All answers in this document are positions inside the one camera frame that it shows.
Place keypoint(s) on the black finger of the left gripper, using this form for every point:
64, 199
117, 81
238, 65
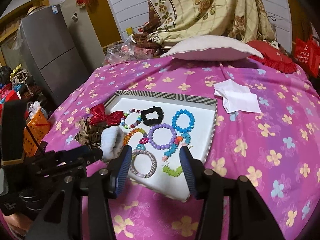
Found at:
72, 155

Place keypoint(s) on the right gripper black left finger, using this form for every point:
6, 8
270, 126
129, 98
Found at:
106, 184

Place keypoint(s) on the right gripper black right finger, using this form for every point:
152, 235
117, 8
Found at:
204, 184

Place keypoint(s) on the leopard print hair bow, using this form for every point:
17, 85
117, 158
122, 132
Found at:
89, 135

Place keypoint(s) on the white fluffy hair band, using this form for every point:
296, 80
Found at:
111, 142

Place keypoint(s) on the pink grey woven bangle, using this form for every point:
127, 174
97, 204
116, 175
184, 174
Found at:
143, 164

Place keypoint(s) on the red satin bow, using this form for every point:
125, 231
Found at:
99, 115

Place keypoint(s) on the black scrunchie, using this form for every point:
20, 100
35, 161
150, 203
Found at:
152, 116

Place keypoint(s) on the person's left hand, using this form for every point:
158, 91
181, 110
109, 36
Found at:
19, 223

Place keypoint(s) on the orange plastic basket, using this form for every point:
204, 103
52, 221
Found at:
37, 127

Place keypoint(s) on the striped hexagonal white tray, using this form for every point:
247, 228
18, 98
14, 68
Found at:
189, 120

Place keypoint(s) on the pink floral bed sheet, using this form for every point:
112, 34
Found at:
278, 149

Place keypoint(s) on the white paper sheet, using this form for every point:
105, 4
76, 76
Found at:
236, 97

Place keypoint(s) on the grey refrigerator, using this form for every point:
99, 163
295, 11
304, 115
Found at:
50, 53

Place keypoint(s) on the red box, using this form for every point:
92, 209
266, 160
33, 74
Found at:
8, 94

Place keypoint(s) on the clear plastic bag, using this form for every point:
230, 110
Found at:
126, 51

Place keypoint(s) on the white pink pillow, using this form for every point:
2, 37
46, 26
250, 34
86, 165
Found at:
212, 48

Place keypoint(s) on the red ruffled cushion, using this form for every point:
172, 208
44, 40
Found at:
272, 57

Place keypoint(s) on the red shopping bag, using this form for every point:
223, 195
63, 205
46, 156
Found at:
307, 55

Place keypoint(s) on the cream floral quilt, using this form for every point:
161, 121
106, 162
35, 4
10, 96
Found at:
172, 21

